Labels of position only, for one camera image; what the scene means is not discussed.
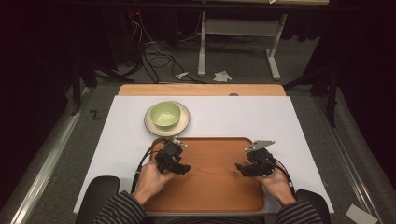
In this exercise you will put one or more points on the small white floor scrap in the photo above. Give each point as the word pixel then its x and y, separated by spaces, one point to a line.
pixel 181 75

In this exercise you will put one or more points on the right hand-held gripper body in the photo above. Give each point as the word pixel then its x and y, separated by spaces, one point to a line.
pixel 261 163

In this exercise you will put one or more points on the black metal stand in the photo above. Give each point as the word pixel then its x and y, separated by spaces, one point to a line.
pixel 331 93
pixel 77 87

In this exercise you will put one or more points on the white table cover sheet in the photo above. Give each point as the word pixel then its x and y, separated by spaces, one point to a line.
pixel 236 118

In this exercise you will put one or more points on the beige round plate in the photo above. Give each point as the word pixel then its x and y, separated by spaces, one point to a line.
pixel 182 124

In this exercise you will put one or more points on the brown wooden tray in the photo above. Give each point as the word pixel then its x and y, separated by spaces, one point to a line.
pixel 214 180

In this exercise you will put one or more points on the white metal desk frame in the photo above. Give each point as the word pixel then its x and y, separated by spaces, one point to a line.
pixel 239 26

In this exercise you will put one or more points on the silver metal floor rail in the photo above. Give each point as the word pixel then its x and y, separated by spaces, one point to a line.
pixel 345 149
pixel 46 168

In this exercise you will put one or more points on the person's right hand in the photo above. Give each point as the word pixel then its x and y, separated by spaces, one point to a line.
pixel 280 186

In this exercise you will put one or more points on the person's left hand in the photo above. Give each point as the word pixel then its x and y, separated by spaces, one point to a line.
pixel 151 182

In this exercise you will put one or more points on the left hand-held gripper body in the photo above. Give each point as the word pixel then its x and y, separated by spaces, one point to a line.
pixel 169 155

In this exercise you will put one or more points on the light green bowl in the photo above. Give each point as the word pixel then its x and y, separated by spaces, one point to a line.
pixel 165 114

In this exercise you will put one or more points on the black chair armrest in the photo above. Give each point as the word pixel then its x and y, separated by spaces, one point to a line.
pixel 98 196
pixel 314 202

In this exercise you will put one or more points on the flat white paper sheet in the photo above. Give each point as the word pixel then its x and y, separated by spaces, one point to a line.
pixel 358 214

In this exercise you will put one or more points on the crumpled white paper scrap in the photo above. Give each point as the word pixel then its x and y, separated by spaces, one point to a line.
pixel 222 76

